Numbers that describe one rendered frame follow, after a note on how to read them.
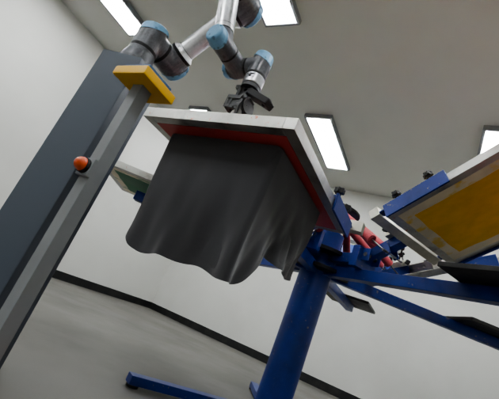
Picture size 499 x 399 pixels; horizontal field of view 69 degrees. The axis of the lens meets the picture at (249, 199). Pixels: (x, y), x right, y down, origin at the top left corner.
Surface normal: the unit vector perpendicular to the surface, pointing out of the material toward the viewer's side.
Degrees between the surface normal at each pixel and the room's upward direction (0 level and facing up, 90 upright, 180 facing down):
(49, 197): 90
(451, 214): 148
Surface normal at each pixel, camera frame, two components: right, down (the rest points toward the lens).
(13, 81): 0.84, 0.18
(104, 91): -0.13, -0.36
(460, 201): -0.03, 0.71
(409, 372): -0.39, -0.44
